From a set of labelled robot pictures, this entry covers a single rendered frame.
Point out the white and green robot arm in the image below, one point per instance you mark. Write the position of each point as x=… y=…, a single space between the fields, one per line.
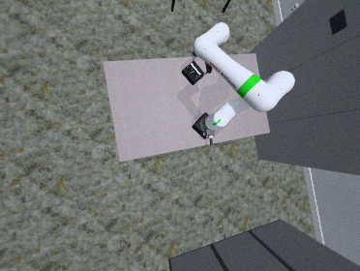
x=253 y=91

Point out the black lighting desk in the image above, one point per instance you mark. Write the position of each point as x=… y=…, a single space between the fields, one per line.
x=193 y=73

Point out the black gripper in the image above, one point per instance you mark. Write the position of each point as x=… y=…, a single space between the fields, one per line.
x=208 y=67

